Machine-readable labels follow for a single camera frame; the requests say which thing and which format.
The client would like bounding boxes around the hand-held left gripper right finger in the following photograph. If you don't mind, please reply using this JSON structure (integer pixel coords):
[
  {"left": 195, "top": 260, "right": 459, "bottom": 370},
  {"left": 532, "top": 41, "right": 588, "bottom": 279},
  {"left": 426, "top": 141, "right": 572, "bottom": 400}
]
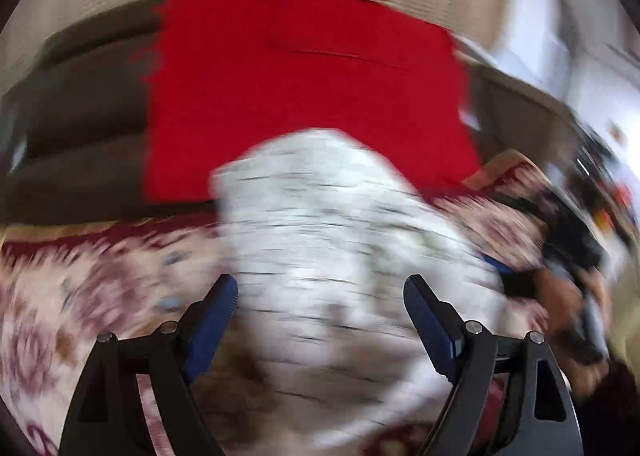
[{"left": 403, "top": 274, "right": 585, "bottom": 456}]

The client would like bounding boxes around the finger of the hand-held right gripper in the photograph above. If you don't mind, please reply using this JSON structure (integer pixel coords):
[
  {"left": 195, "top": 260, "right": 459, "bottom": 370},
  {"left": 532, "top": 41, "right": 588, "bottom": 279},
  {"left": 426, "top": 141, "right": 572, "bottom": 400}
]
[{"left": 481, "top": 252, "right": 540, "bottom": 301}]

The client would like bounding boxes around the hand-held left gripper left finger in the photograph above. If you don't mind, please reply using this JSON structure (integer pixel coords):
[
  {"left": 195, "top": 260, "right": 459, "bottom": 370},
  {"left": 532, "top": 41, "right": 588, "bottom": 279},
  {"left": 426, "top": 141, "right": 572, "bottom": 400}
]
[{"left": 59, "top": 274, "right": 239, "bottom": 456}]

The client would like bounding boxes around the white black-patterned coat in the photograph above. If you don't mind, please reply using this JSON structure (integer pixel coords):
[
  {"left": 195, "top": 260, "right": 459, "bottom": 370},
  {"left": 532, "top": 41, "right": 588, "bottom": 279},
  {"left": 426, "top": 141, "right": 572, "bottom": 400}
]
[{"left": 210, "top": 128, "right": 516, "bottom": 448}]

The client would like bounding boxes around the person's right hand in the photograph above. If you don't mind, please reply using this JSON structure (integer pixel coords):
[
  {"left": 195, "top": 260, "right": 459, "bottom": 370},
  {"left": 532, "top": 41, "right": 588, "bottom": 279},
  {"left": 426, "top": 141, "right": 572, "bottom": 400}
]
[{"left": 532, "top": 267, "right": 603, "bottom": 391}]

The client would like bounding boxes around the dark cluttered furniture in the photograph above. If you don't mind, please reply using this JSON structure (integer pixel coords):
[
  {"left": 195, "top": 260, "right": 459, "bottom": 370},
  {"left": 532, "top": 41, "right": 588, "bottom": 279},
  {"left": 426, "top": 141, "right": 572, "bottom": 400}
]
[{"left": 570, "top": 121, "right": 640, "bottom": 242}]

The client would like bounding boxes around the floral red sofa cover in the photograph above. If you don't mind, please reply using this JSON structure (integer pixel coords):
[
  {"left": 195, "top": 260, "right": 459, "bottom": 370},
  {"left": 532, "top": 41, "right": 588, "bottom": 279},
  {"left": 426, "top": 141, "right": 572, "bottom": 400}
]
[{"left": 0, "top": 148, "right": 568, "bottom": 456}]

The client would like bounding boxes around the brown leather sofa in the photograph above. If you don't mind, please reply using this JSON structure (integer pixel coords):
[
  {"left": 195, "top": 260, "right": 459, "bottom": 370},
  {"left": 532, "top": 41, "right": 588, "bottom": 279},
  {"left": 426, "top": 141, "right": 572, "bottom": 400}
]
[{"left": 0, "top": 1, "right": 578, "bottom": 228}]

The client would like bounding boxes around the red blanket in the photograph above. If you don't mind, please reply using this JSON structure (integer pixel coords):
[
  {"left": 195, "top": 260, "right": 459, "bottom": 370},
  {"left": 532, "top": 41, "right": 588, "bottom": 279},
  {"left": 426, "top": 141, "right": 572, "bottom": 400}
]
[{"left": 142, "top": 0, "right": 485, "bottom": 206}]

